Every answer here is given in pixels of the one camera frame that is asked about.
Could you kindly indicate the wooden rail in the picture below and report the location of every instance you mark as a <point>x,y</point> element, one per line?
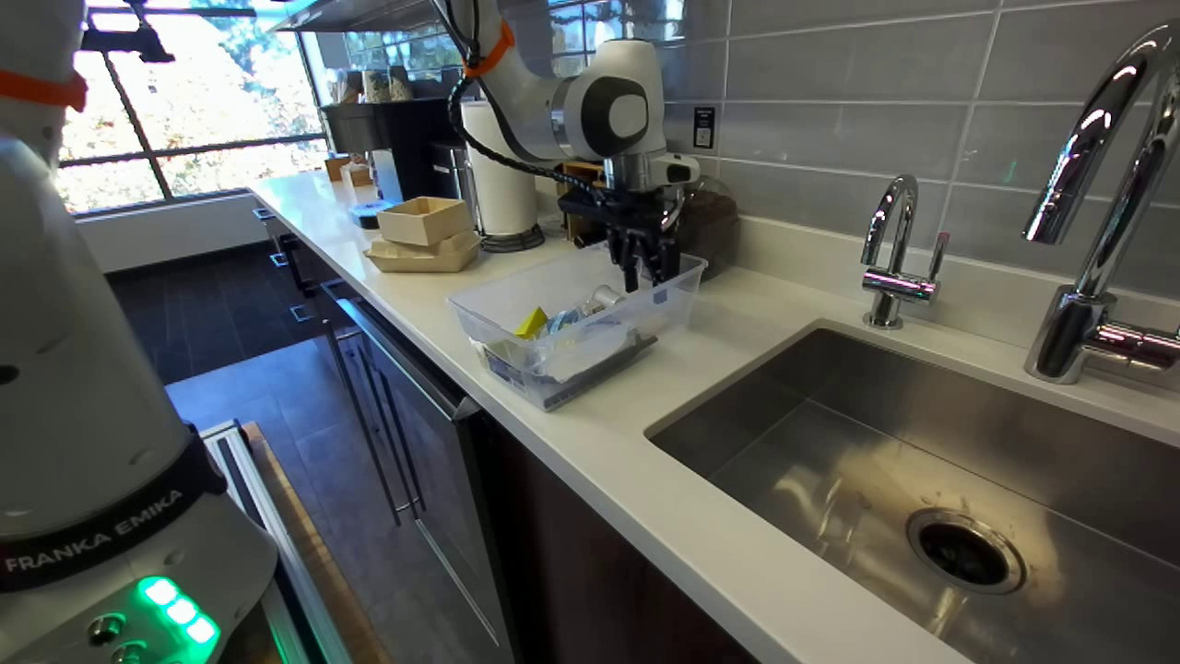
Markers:
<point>308,539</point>

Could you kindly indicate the clear plastic container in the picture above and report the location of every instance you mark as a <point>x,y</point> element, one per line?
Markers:
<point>652,314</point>

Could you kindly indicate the dark cabinet door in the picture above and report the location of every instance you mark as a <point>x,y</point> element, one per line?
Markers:
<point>427,490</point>

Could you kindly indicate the square wooden box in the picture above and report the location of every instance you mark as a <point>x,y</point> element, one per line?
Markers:
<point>427,221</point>

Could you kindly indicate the black coffee machine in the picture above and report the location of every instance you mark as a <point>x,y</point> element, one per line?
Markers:
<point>388,135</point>

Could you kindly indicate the wall power outlet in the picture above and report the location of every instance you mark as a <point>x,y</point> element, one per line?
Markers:
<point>701,126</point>

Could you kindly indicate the stainless steel sink basin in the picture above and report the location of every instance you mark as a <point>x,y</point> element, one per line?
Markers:
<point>800,430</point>

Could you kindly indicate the large chrome faucet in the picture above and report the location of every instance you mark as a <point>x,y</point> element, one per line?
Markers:
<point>1102,187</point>

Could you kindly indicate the small chrome faucet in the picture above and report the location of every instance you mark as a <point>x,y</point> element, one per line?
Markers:
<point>893,280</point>

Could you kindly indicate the flat wooden tray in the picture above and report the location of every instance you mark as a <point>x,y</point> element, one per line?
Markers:
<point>420,259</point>

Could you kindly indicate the round metal sink drain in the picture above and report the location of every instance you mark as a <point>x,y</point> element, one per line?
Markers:
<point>967,549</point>

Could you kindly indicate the blue foam block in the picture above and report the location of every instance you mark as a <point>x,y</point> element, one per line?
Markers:
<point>567,317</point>

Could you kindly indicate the yellow foam block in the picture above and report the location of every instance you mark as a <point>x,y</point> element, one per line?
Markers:
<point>534,324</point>

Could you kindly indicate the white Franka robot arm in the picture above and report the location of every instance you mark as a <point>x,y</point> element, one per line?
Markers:
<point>503,169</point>

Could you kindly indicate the small glass jar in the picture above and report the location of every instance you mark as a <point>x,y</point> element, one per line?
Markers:
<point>337,168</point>
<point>364,174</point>

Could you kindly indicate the black bracket at window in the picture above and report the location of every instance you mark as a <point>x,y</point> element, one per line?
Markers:
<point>132,33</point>

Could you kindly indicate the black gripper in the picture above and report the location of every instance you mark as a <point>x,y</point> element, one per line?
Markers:
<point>621,196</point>

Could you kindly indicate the white Franka arm with label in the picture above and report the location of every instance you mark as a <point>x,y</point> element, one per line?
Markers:
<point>77,370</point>

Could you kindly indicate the dark brown bag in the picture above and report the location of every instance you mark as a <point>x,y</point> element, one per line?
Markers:
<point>718,230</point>

